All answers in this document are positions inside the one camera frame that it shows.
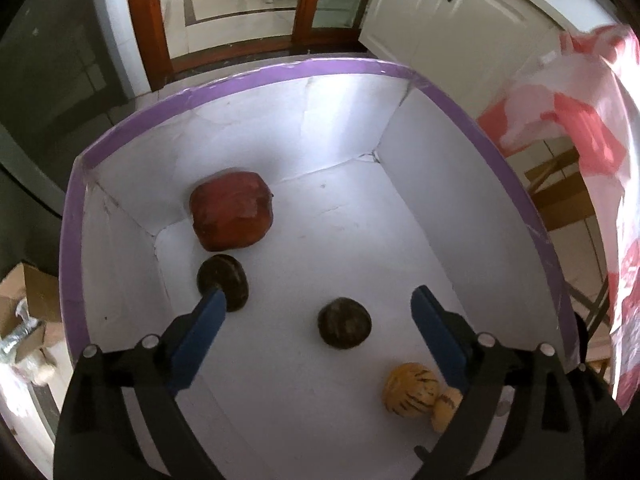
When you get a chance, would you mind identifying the wooden door frame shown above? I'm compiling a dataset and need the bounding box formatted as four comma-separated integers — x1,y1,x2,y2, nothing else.
122,0,386,88

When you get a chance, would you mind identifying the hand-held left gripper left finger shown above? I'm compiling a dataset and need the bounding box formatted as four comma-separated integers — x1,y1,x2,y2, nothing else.
52,287,228,480

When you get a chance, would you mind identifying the dark red pomegranate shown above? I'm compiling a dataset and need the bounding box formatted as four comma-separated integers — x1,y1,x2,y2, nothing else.
189,171,276,253

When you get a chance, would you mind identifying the orange-yellow striped melon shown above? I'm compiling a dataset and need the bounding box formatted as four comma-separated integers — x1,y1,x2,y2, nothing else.
382,362,442,418

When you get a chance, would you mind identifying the cardboard box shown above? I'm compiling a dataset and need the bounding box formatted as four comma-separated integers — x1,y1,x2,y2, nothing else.
0,260,63,366

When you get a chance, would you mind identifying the white cabinet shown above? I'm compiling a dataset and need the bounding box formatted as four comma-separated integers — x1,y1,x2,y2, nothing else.
357,0,568,126

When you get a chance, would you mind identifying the white box with purple rim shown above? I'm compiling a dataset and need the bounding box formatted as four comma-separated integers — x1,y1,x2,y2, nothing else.
59,56,582,480

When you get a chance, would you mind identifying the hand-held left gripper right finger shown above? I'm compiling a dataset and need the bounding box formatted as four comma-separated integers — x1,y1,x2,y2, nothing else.
410,285,586,480

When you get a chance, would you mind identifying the silver metal part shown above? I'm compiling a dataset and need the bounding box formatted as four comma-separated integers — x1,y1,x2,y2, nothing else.
0,297,48,366

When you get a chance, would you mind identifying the wooden chair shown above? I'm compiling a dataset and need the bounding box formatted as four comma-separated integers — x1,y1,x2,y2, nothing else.
522,147,616,311

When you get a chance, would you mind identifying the red white checkered tablecloth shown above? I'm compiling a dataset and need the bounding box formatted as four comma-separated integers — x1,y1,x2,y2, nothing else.
475,25,640,411

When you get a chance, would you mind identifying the dark grey panel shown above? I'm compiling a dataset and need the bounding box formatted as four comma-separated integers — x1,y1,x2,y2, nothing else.
0,0,131,221

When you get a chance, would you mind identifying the dark purple round fruit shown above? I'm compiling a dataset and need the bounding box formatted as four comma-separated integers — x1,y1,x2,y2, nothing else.
317,297,373,350
196,254,249,313

